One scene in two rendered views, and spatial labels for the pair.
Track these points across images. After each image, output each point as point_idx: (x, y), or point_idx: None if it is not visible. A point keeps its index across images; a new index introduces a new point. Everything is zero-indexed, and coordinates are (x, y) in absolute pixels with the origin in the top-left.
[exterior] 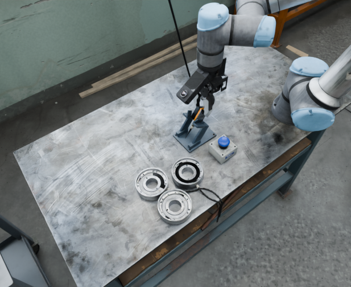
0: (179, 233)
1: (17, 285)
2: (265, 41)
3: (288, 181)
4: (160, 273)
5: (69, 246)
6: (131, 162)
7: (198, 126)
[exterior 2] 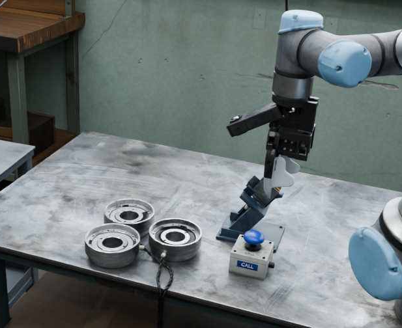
0: None
1: None
2: (330, 69)
3: None
4: None
5: (0, 200)
6: (150, 200)
7: (242, 196)
